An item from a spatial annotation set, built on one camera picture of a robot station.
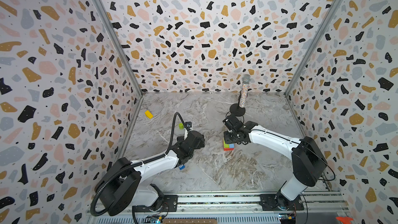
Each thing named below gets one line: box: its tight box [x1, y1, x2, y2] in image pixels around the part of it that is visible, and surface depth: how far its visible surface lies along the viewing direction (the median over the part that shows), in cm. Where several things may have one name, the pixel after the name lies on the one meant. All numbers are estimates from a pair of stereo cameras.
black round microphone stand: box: [229, 98, 246, 117], surface depth 115 cm
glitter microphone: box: [238, 73, 252, 109], surface depth 92 cm
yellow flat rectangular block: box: [144, 109, 154, 120], surface depth 108 cm
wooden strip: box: [162, 218, 218, 224], surface depth 69 cm
